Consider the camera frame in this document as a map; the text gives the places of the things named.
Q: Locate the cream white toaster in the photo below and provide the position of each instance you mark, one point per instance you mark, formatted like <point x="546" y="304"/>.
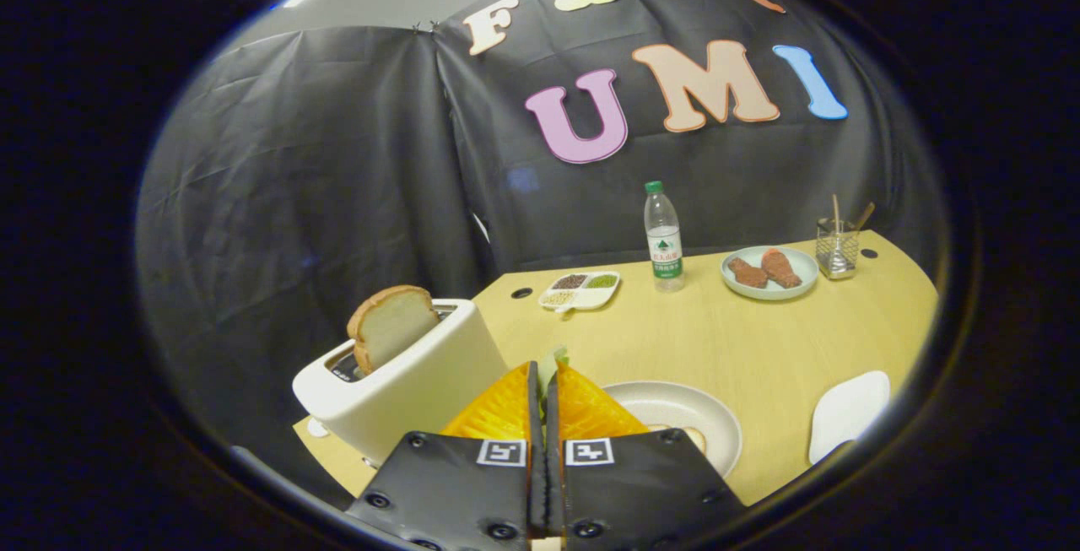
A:
<point x="405" y="399"/>

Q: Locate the brown meat piece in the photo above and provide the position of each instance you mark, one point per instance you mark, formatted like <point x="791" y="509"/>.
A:
<point x="780" y="268"/>
<point x="747" y="273"/>

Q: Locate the toasted bread slice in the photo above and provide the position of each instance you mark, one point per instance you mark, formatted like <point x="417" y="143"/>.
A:
<point x="396" y="323"/>

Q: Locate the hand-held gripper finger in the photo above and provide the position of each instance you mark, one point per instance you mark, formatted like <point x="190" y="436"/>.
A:
<point x="552" y="416"/>
<point x="535" y="416"/>

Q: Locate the white divided condiment tray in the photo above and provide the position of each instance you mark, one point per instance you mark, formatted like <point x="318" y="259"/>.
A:
<point x="582" y="296"/>

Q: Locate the clear plastic water bottle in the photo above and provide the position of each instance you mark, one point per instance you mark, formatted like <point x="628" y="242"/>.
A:
<point x="665" y="247"/>

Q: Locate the clear glass utensil holder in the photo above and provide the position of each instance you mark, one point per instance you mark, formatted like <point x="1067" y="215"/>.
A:
<point x="837" y="251"/>

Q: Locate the pale green round plate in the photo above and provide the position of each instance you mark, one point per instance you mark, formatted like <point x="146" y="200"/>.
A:
<point x="789" y="289"/>

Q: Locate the cream round plate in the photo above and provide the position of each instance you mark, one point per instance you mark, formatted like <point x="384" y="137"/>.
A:
<point x="675" y="403"/>

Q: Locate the green lettuce leaf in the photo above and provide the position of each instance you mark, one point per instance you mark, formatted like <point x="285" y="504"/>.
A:
<point x="553" y="361"/>

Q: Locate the white square plate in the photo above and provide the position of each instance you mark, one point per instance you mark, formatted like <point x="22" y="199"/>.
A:
<point x="848" y="416"/>

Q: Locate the black backdrop cloth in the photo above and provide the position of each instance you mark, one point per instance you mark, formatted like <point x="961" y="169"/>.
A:
<point x="295" y="197"/>

